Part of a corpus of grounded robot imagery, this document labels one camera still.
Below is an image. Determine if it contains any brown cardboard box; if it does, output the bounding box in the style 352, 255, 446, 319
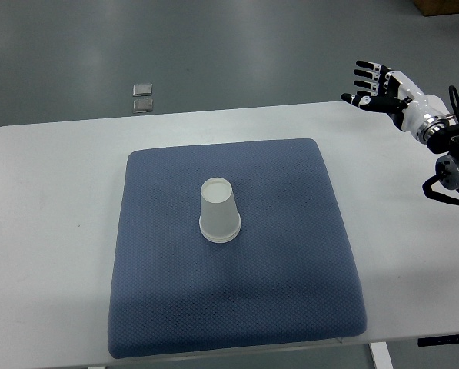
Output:
413, 0, 459, 16

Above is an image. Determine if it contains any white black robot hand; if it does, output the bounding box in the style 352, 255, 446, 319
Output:
341, 61, 448, 145

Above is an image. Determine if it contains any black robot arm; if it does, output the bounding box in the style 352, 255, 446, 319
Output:
422, 85, 459, 206

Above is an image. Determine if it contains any upper metal floor plate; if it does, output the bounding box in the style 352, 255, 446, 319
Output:
132, 82, 153, 97

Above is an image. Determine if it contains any lower metal floor plate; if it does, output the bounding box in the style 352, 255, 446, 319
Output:
133, 98, 154, 114

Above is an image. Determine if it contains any black table control panel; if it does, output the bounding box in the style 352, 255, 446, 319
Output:
417, 334, 459, 347

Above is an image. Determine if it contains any white paper cup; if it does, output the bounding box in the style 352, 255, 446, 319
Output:
199, 178, 241, 237
201, 231, 240, 244

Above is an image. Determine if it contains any white table leg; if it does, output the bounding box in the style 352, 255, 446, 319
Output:
369, 342, 394, 369

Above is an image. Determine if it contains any metal floor plate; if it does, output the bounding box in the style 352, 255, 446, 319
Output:
132, 82, 153, 97
133, 98, 154, 114

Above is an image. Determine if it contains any blue textured cushion mat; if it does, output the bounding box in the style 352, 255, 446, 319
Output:
108, 138, 367, 359

